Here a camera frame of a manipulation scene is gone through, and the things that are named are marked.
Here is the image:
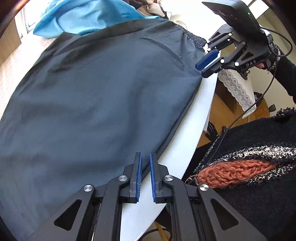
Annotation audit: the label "large light wooden board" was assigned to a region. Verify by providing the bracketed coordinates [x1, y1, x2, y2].
[0, 19, 21, 65]

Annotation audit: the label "white garment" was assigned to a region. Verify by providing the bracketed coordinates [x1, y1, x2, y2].
[159, 0, 226, 39]

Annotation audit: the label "blue striped garment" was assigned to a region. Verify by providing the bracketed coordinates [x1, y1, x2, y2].
[33, 0, 159, 39]

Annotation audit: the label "black drawstring pants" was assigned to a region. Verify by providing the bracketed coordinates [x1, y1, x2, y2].
[1, 19, 206, 240]

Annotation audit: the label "white window frame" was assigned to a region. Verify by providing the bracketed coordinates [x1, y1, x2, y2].
[15, 5, 46, 39]

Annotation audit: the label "white lace cloth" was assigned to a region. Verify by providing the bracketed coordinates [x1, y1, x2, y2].
[218, 69, 255, 111]

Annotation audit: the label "person's right hand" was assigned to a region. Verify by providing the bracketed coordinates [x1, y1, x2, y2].
[255, 62, 266, 70]

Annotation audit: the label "pink plaid tablecloth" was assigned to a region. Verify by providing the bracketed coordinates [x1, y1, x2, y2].
[0, 34, 55, 114]

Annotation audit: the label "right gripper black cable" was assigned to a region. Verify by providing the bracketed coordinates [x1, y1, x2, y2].
[194, 26, 293, 176]

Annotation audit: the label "black white orange sweater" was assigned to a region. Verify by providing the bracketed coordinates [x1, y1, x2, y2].
[182, 43, 296, 241]

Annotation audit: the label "beige garment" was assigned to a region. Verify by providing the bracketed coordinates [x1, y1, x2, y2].
[125, 0, 167, 19]

